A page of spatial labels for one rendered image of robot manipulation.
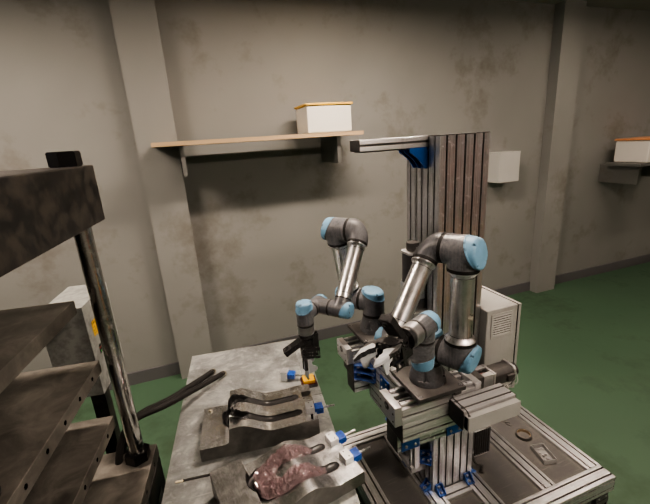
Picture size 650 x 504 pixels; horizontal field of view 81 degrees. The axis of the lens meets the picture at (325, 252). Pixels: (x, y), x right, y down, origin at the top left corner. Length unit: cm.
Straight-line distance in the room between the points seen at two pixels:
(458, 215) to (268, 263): 234
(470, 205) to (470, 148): 24
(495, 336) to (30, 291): 340
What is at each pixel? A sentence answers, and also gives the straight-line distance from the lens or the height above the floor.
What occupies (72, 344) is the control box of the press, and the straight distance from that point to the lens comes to 186.
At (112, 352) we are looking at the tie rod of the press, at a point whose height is 131.
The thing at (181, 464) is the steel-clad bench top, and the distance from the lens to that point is 188.
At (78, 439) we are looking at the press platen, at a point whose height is 104.
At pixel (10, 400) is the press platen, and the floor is 129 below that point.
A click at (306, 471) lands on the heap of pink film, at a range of 156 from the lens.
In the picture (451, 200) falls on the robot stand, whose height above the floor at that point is 176.
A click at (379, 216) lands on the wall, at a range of 401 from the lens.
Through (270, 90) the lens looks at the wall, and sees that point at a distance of 360.
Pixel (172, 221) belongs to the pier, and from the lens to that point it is 341.
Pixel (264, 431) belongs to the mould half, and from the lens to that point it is 178.
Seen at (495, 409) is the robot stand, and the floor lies 95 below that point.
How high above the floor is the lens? 204
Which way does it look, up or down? 16 degrees down
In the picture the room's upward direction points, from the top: 4 degrees counter-clockwise
